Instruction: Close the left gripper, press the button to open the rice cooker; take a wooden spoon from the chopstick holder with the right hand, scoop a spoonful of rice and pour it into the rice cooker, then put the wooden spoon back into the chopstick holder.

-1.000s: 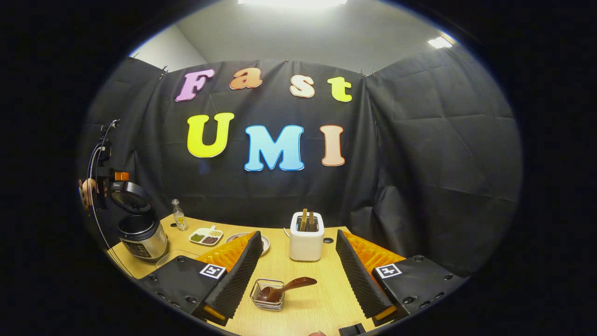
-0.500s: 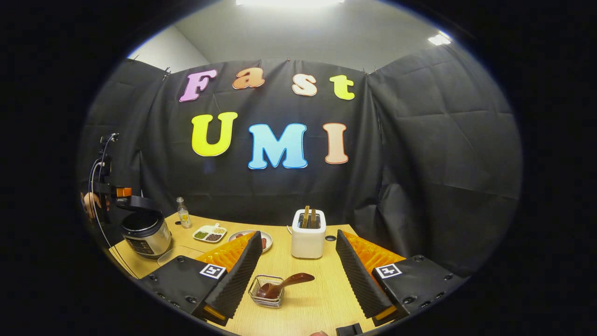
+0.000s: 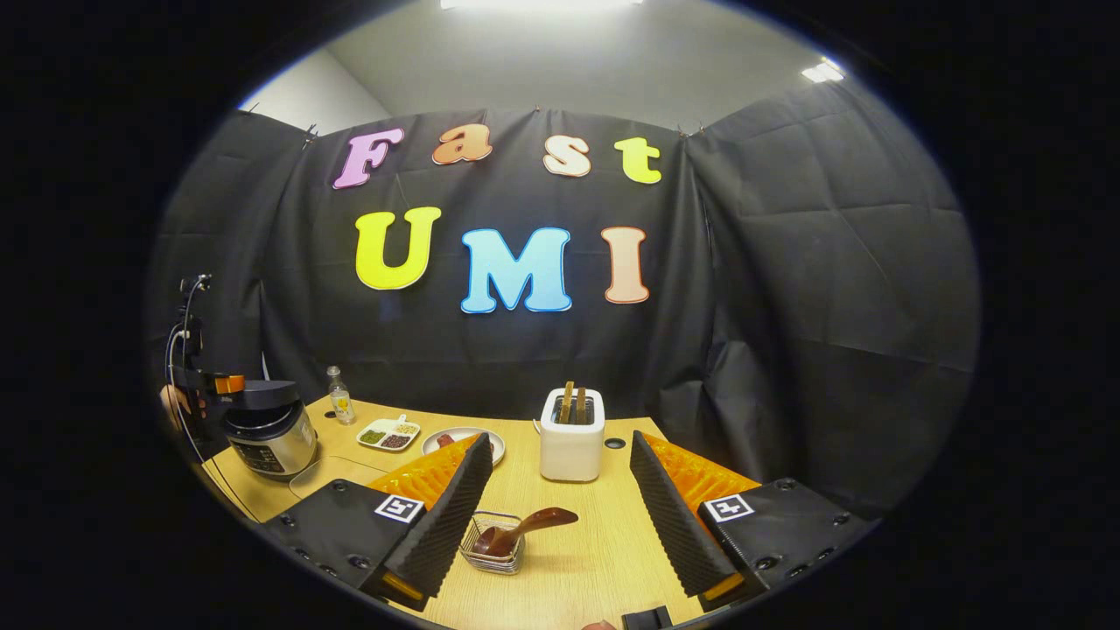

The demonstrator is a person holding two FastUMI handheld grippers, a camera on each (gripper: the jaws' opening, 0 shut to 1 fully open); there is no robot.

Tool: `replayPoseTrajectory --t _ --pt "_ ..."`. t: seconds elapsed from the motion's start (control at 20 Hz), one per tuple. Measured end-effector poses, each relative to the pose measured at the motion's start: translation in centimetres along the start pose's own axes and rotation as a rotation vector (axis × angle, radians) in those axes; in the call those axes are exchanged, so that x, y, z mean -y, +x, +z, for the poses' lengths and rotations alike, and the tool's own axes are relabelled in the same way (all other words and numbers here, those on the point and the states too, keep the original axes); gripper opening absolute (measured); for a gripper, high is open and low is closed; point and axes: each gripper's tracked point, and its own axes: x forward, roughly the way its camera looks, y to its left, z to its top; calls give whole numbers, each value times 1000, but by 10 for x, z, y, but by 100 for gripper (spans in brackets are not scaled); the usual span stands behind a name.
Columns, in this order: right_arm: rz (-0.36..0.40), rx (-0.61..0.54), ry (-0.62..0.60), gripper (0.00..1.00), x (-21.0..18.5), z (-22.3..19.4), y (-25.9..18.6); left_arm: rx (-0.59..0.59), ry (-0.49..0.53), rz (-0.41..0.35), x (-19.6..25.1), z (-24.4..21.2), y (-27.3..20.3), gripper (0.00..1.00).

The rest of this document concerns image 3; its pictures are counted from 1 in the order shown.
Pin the small ceiling light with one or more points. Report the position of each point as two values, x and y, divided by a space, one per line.
822 71

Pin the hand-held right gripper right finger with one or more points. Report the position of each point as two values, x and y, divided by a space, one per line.
674 525

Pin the round white plate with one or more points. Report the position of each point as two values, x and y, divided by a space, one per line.
472 437

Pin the large ceiling light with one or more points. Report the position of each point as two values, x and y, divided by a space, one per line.
542 3

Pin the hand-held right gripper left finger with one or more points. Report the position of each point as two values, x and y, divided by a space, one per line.
446 525

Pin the small glass bottle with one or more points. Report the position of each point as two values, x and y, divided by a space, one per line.
340 402

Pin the white toaster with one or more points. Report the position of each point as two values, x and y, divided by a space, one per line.
570 451

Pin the brown toast slice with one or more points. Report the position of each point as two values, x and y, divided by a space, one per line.
567 402
580 405

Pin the white divided dish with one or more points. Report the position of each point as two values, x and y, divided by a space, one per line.
389 433

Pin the brown wooden spoon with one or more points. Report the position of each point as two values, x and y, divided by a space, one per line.
534 521

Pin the dark grey rice cooker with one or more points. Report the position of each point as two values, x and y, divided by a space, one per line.
271 433

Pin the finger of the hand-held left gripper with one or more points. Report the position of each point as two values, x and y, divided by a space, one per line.
230 383

